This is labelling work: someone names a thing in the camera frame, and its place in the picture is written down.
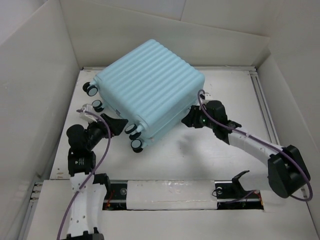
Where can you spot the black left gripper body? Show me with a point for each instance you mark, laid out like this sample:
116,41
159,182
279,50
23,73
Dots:
95,133

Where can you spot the light blue hard suitcase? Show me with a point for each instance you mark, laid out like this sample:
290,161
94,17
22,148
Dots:
151,87

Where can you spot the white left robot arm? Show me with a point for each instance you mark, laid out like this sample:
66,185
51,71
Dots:
89,188

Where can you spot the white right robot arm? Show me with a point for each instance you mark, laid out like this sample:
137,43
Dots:
286,170

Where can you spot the white foam block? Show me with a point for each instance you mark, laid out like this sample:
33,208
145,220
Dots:
170,195

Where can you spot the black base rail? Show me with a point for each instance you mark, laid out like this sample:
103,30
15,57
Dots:
228,197

